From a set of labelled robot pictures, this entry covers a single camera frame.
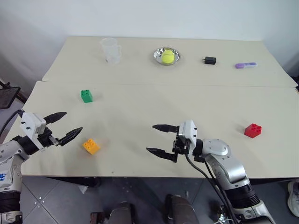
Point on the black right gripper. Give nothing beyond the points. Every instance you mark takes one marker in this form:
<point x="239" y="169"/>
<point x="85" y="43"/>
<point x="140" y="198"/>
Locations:
<point x="179" y="146"/>

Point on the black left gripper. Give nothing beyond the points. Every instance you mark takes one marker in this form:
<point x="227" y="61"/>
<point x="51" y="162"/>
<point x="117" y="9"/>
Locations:
<point x="47" y="138"/>

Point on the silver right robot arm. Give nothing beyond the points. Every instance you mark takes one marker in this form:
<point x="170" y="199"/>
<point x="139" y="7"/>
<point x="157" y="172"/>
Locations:
<point x="231" y="172"/>

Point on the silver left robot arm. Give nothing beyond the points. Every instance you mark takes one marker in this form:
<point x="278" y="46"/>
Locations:
<point x="10" y="161"/>

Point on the yellow toy brick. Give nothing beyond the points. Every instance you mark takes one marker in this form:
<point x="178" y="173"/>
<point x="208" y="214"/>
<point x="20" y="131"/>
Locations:
<point x="91" y="146"/>

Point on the green toy brick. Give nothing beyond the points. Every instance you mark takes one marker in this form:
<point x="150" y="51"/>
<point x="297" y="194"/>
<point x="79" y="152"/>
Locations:
<point x="86" y="95"/>

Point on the black mesh chair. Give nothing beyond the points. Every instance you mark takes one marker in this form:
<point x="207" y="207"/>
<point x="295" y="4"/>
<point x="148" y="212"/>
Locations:
<point x="7" y="96"/>

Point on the dark rounded robot leg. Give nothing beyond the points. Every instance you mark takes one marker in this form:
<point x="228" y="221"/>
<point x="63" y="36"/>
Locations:
<point x="181" y="210"/>
<point x="121" y="213"/>

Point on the yellow-green tennis ball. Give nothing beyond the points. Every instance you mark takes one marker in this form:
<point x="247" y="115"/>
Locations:
<point x="168" y="57"/>

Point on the shiny metal bowl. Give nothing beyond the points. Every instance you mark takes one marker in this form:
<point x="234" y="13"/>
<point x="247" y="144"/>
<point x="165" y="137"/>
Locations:
<point x="158" y="56"/>

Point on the clear plastic measuring cup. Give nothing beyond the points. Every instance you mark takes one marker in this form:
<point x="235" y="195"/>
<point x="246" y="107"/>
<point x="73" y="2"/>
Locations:
<point x="110" y="51"/>

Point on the red toy brick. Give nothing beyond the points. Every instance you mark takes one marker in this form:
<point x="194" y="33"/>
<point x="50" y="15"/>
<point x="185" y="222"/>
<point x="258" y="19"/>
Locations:
<point x="253" y="130"/>

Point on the black power adapter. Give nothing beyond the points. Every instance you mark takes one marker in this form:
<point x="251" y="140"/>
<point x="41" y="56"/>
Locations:
<point x="209" y="60"/>

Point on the purple marker pen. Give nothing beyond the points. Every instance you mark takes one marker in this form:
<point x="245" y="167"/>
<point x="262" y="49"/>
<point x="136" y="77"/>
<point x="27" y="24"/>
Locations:
<point x="245" y="65"/>

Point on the white sneaker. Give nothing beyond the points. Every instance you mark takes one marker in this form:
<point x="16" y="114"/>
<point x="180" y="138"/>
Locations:
<point x="293" y="198"/>

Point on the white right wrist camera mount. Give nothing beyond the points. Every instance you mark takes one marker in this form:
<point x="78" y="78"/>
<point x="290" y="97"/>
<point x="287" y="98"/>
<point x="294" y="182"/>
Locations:
<point x="188" y="134"/>

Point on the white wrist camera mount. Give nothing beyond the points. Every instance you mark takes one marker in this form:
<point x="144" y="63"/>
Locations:
<point x="31" y="126"/>
<point x="188" y="134"/>

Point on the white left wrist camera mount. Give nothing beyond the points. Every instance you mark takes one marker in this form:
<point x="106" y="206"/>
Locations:
<point x="31" y="126"/>

